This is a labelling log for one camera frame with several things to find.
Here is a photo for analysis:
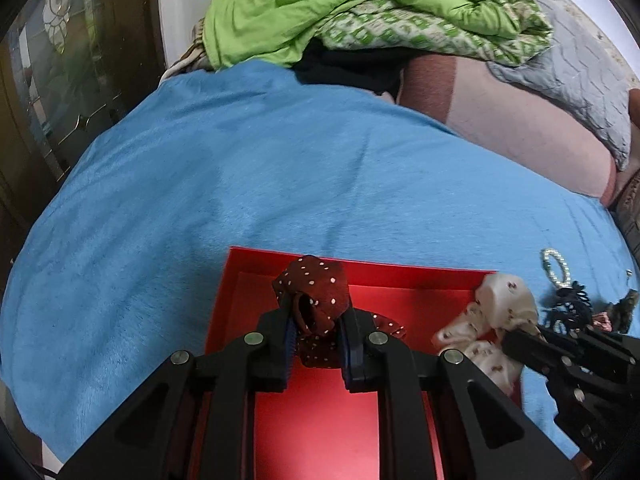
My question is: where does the black plastic hair comb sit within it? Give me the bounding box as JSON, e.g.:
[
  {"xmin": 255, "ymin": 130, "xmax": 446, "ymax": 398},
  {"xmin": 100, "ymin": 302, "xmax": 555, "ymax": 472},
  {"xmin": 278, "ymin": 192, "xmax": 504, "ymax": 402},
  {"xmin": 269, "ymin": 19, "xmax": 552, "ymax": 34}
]
[{"xmin": 544, "ymin": 281, "xmax": 593, "ymax": 335}]

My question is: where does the white patterned scrunchie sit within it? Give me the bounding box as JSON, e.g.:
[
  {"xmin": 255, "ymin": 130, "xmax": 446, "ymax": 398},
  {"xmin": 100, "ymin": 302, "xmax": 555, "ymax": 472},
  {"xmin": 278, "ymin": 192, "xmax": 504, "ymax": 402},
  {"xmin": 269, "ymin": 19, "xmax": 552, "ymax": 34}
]
[{"xmin": 432, "ymin": 273, "xmax": 541, "ymax": 396}]

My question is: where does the white pearl bracelet green bead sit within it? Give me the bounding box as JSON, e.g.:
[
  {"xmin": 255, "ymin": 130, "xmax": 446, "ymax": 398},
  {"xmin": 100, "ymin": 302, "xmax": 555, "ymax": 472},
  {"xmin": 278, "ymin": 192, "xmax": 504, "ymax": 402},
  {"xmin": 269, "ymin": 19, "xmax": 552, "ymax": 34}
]
[{"xmin": 540, "ymin": 247, "xmax": 572, "ymax": 289}]

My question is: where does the red tray box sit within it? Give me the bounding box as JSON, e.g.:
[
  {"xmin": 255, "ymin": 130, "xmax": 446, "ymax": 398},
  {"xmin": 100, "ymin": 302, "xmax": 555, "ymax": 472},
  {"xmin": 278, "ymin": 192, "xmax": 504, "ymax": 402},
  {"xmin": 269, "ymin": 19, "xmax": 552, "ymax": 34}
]
[{"xmin": 190, "ymin": 247, "xmax": 526, "ymax": 479}]

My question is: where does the red white-dotted scrunchie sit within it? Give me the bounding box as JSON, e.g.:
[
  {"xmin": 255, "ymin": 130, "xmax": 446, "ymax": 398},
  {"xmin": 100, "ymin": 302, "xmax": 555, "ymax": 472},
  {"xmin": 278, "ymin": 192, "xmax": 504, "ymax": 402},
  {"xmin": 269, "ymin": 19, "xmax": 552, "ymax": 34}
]
[{"xmin": 271, "ymin": 253, "xmax": 407, "ymax": 369}]

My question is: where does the red gingham scrunchie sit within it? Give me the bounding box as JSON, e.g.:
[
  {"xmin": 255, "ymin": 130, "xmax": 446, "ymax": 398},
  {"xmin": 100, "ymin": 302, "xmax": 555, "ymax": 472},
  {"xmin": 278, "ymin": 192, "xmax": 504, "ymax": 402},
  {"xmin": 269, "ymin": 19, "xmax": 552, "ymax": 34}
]
[{"xmin": 592, "ymin": 312, "xmax": 613, "ymax": 333}]

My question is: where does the black organza scrunchie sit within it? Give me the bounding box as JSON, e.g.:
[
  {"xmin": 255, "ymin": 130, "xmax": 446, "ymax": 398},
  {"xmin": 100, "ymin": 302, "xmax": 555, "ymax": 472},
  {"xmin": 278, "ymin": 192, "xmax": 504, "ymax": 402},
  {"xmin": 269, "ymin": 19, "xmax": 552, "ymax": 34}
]
[{"xmin": 606, "ymin": 289, "xmax": 639, "ymax": 334}]

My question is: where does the striped floral headboard cushion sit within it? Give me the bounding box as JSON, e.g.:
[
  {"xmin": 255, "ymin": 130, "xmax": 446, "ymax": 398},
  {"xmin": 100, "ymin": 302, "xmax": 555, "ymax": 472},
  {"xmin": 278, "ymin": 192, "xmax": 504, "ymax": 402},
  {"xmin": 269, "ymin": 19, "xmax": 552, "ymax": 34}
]
[{"xmin": 612, "ymin": 88, "xmax": 640, "ymax": 260}]

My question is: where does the blue fleece blanket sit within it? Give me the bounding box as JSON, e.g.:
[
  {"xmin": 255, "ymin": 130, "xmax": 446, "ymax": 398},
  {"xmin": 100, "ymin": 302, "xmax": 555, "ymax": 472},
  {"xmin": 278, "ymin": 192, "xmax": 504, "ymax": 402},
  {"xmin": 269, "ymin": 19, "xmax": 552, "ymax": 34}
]
[{"xmin": 1, "ymin": 61, "xmax": 639, "ymax": 460}]

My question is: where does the pink bolster pillow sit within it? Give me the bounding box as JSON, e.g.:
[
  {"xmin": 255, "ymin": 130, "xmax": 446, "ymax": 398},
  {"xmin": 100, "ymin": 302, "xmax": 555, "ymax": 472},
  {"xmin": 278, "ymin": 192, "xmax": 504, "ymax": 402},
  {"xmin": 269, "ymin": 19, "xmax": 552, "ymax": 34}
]
[{"xmin": 398, "ymin": 54, "xmax": 617, "ymax": 206}]

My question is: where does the grey quilted pillow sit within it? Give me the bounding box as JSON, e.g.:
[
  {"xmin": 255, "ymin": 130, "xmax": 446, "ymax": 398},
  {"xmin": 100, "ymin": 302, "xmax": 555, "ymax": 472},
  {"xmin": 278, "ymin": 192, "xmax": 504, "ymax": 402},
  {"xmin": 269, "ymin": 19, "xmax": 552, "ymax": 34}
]
[{"xmin": 488, "ymin": 0, "xmax": 631, "ymax": 170}]

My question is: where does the green quilted comforter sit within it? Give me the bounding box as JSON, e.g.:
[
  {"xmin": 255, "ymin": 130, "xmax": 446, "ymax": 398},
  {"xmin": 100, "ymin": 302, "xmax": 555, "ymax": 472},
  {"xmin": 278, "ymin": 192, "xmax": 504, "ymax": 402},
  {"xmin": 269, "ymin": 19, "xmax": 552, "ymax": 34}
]
[{"xmin": 203, "ymin": 0, "xmax": 553, "ymax": 70}]

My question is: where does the wooden glass-panel door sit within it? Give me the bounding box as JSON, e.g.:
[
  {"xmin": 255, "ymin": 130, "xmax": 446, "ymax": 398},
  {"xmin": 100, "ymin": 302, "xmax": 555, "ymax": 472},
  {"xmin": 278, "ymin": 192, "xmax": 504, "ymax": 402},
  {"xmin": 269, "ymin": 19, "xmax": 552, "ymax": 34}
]
[{"xmin": 0, "ymin": 0, "xmax": 166, "ymax": 241}]

